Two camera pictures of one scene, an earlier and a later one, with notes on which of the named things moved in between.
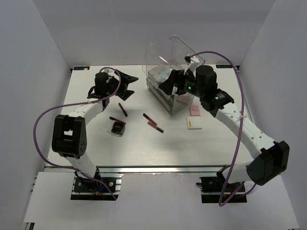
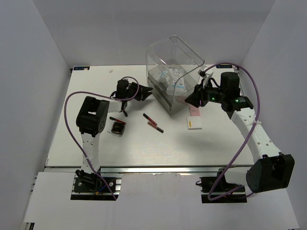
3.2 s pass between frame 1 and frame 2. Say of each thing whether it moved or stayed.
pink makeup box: stayed
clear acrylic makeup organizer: stayed
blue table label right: stayed
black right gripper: moved
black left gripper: moved
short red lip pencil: stayed
